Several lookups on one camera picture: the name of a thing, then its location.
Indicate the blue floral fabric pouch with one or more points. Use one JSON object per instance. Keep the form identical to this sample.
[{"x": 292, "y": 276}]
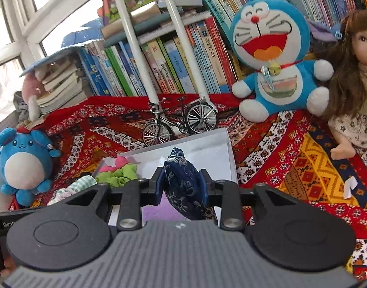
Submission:
[{"x": 183, "y": 186}]

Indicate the grey plush toy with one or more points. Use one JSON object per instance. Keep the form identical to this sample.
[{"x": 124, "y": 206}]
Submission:
[{"x": 21, "y": 108}]

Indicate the row of upright books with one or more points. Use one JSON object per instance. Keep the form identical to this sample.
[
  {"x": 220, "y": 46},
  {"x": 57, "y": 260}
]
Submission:
[{"x": 177, "y": 63}]

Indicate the white pipe frame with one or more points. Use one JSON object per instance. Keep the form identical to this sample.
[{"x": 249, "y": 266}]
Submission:
[{"x": 135, "y": 42}]

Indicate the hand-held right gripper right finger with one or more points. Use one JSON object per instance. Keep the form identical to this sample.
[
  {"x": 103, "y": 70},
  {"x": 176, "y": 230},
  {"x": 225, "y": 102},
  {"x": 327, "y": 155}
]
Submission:
[{"x": 204, "y": 186}]

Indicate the blue plastic sheet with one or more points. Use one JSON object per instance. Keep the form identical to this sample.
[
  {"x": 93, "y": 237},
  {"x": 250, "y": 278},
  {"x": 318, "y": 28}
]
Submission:
[{"x": 51, "y": 61}]

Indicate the white cardboard box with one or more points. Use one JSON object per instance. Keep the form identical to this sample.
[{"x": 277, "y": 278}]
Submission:
[{"x": 198, "y": 153}]

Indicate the person's left hand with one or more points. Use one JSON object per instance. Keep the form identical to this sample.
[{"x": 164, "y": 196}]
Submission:
[{"x": 9, "y": 264}]

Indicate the striped pale green scrunchie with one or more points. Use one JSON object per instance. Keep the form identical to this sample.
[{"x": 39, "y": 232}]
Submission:
[{"x": 78, "y": 186}]

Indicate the pink rabbit plush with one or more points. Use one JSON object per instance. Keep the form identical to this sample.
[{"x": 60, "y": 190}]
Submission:
[{"x": 32, "y": 90}]

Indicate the purple plush toy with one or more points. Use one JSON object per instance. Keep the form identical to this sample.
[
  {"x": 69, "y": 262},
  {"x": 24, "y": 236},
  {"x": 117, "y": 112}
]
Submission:
[{"x": 159, "y": 214}]

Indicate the stack of lying books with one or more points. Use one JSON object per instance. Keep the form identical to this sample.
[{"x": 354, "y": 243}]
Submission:
[{"x": 60, "y": 90}]

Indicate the pink scrunchie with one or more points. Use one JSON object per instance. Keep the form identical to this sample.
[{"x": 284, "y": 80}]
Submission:
[{"x": 119, "y": 162}]

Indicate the metal model bicycle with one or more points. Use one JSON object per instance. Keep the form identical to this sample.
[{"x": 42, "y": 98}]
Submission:
[{"x": 183, "y": 120}]

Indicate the blue robot cat plush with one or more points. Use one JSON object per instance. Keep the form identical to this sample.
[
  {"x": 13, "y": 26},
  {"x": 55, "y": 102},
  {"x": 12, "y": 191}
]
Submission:
[{"x": 273, "y": 54}]

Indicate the green fabric scrunchie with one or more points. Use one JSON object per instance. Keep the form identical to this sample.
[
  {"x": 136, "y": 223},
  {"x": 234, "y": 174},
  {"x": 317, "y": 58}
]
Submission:
[{"x": 120, "y": 175}]

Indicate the round blue plush toy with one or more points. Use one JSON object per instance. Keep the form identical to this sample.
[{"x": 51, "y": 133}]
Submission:
[{"x": 23, "y": 165}]

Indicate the red patterned blanket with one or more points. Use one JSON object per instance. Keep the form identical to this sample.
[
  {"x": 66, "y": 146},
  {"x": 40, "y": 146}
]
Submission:
[{"x": 291, "y": 162}]

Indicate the brown-haired doll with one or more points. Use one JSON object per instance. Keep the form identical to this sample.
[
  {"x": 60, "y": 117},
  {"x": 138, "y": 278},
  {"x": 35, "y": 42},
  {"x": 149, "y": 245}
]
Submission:
[{"x": 357, "y": 81}]

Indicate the lilac plush toy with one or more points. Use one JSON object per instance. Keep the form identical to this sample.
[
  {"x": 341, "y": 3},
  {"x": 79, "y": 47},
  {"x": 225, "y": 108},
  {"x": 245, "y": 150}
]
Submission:
[{"x": 322, "y": 31}]

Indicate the small white paper piece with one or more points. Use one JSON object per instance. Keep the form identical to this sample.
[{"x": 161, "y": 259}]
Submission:
[{"x": 349, "y": 188}]

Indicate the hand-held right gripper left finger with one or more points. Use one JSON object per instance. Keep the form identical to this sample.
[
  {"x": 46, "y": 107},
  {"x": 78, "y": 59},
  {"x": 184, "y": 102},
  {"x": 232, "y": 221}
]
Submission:
[{"x": 160, "y": 183}]

